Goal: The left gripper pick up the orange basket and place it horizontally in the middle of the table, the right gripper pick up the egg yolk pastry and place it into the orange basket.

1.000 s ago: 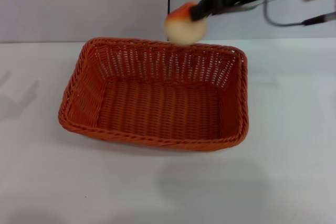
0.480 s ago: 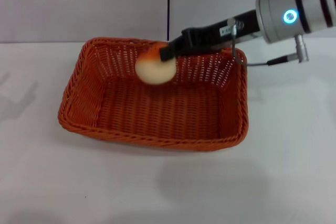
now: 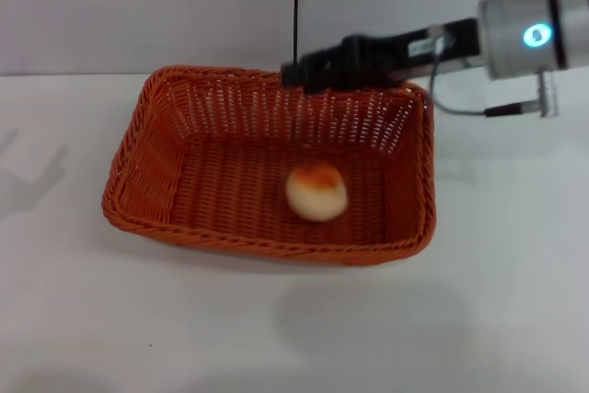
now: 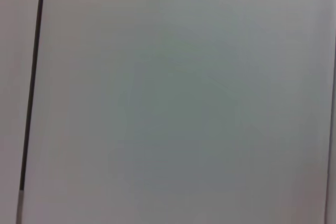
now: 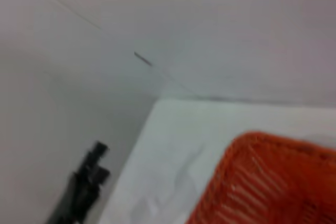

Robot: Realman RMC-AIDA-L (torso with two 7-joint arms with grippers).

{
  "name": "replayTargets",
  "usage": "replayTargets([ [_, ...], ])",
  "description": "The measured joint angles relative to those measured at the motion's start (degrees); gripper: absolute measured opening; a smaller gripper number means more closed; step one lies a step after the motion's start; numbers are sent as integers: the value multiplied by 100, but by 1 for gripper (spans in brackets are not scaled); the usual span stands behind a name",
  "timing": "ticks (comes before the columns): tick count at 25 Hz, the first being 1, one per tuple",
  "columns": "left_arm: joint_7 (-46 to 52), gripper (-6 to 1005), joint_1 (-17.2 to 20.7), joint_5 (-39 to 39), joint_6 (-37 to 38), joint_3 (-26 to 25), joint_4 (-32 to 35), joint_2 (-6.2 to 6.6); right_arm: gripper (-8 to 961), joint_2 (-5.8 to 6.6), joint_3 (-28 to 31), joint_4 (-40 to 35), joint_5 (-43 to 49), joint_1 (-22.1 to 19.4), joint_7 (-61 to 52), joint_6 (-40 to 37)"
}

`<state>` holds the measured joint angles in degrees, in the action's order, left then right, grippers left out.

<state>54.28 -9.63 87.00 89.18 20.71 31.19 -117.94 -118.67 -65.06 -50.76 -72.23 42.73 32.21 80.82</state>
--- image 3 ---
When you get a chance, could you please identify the round toy bread bun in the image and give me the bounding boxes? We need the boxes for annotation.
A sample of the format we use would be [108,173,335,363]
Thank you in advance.
[283,158,349,223]

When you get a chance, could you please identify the orange woven plastic basket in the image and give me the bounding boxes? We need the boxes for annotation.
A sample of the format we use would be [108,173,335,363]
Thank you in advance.
[100,64,437,268]

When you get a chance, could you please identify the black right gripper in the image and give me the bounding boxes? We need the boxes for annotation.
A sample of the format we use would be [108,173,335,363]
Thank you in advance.
[281,17,482,95]

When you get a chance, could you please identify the grey right arm cable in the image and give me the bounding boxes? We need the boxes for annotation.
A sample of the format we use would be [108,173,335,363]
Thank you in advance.
[430,27,560,119]

